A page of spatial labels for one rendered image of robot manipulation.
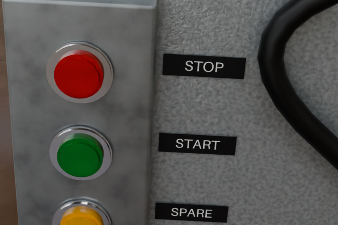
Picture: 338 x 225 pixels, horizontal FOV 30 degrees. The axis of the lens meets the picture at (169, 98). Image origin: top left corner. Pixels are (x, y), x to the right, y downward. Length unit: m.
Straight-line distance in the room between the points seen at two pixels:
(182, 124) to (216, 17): 0.07
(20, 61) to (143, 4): 0.07
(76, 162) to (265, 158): 0.11
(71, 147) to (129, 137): 0.03
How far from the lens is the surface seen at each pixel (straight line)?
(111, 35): 0.33
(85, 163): 0.36
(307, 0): 0.33
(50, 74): 0.34
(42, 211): 0.39
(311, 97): 0.37
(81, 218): 0.38
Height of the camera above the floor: 1.64
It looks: 27 degrees down
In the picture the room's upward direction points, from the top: 3 degrees clockwise
